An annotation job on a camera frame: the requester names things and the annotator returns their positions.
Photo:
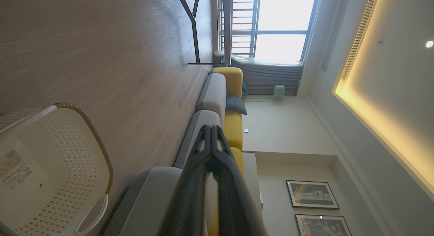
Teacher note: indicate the large dark teal cushion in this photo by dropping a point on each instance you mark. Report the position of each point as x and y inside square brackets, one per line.
[236, 104]

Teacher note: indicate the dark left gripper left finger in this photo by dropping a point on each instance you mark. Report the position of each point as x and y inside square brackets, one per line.
[190, 195]

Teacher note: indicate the grey and yellow sofa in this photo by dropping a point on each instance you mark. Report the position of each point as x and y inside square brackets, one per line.
[215, 93]

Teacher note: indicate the paper label sticker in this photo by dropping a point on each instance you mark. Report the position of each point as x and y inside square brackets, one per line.
[15, 168]

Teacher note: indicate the long ceiling air vent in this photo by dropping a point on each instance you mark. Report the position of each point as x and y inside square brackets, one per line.
[360, 34]

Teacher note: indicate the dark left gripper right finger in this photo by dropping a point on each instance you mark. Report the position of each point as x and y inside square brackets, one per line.
[234, 202]

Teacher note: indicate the window balcony railing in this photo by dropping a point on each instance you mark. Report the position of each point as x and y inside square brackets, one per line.
[253, 22]

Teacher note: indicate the cream perforated laundry basket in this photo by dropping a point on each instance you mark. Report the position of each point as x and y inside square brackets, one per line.
[67, 168]

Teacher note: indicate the black metal frame table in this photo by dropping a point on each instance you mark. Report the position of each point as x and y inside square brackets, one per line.
[194, 29]

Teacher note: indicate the black framed wall picture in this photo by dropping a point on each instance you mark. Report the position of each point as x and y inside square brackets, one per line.
[312, 194]
[322, 226]

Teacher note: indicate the grey pleated curtain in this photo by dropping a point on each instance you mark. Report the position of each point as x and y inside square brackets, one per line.
[268, 78]

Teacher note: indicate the round ceiling spotlight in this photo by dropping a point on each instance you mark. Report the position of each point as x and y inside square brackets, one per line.
[429, 44]

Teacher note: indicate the small dark teal cushion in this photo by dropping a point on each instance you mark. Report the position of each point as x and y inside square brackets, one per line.
[244, 89]

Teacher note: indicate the mint green wall device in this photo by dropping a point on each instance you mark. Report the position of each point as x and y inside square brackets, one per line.
[279, 91]

